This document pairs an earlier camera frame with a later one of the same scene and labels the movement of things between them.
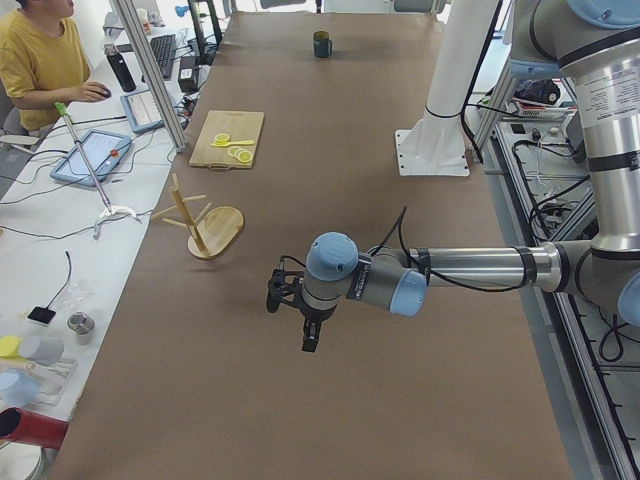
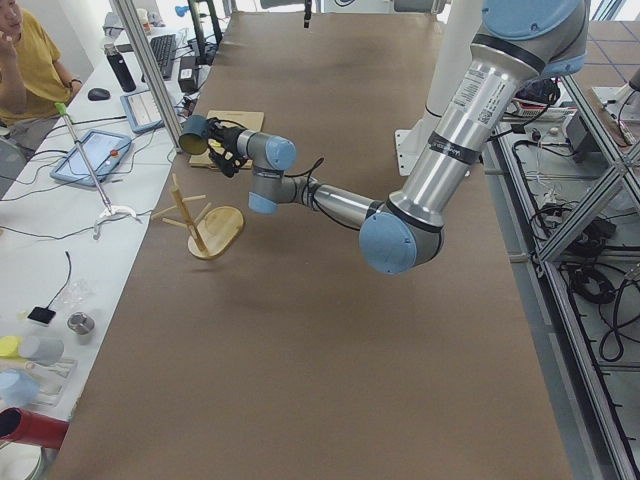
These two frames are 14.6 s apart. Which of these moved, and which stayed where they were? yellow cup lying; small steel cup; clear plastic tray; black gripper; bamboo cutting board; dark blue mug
Moved: dark blue mug; black gripper
Stayed: clear plastic tray; bamboo cutting board; yellow cup lying; small steel cup
